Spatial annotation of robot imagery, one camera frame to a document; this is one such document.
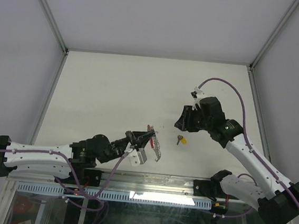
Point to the yellow tag silver key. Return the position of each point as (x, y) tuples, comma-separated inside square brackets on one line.
[(181, 139)]

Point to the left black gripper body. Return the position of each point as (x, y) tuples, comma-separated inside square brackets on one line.
[(120, 145)]

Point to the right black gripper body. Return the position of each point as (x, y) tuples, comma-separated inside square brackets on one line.
[(196, 122)]

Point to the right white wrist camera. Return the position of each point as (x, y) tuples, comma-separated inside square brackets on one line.
[(197, 95)]

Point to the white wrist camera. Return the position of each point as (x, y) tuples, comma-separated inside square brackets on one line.
[(197, 95), (136, 156)]

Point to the right aluminium frame post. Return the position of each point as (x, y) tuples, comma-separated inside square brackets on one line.
[(275, 33)]

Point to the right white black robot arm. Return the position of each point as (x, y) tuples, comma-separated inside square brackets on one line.
[(275, 197)]

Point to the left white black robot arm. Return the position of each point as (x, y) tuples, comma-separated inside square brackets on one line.
[(65, 161)]

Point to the left aluminium frame post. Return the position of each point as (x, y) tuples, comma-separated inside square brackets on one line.
[(53, 25)]

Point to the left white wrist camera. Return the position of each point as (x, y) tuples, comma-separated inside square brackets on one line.
[(136, 156)]

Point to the white slotted cable duct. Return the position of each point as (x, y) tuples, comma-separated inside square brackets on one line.
[(157, 199)]

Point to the aluminium frame post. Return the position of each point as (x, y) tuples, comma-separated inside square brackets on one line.
[(275, 33), (53, 25)]

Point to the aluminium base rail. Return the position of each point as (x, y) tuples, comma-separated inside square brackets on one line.
[(148, 182)]

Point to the red handled keyring holder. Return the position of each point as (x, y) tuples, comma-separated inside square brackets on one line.
[(154, 143)]

